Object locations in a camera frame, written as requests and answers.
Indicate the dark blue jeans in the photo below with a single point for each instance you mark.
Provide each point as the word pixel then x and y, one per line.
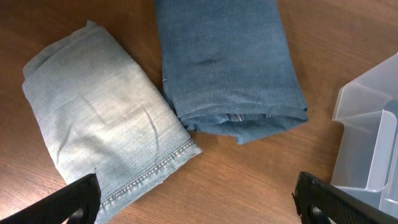
pixel 227 68

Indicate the clear plastic storage bin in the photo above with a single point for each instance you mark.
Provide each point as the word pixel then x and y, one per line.
pixel 366 165

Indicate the light blue jeans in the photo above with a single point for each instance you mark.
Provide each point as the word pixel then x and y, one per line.
pixel 99 113

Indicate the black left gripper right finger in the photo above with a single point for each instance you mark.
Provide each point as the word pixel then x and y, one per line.
pixel 318 202

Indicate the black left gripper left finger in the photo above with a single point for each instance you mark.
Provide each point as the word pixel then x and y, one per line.
pixel 77 203

